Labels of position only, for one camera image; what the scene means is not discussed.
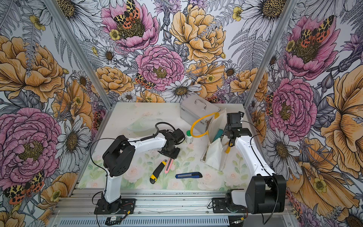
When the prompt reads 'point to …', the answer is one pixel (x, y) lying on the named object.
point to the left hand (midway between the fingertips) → (170, 158)
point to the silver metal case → (195, 108)
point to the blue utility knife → (192, 175)
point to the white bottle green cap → (188, 137)
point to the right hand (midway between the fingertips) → (231, 132)
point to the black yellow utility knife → (157, 171)
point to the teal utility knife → (219, 133)
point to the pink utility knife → (169, 164)
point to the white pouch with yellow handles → (214, 152)
